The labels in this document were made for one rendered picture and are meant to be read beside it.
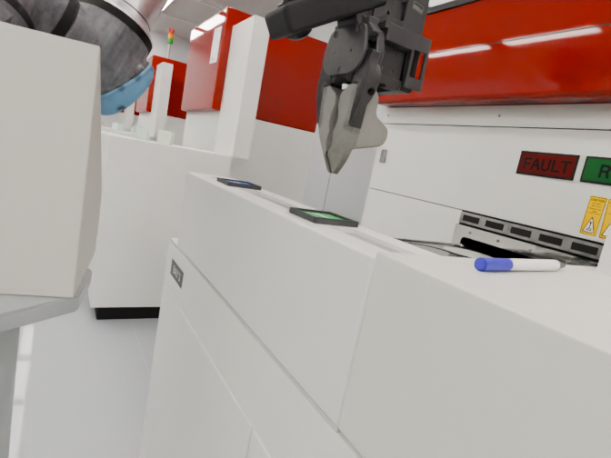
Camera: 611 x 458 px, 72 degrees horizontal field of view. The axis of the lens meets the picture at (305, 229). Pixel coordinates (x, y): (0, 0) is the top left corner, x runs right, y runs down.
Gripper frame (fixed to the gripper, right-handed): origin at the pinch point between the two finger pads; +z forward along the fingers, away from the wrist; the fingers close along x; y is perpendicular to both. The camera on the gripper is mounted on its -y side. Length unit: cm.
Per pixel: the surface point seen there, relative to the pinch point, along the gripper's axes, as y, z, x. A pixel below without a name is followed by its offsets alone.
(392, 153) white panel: 58, -6, 59
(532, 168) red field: 58, -7, 15
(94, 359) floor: -4, 103, 151
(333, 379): -4.0, 17.2, -13.2
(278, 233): -4.0, 8.5, 0.6
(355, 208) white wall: 206, 34, 266
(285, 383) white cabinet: -4.0, 21.5, -6.4
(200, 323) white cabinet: -4.1, 27.3, 20.2
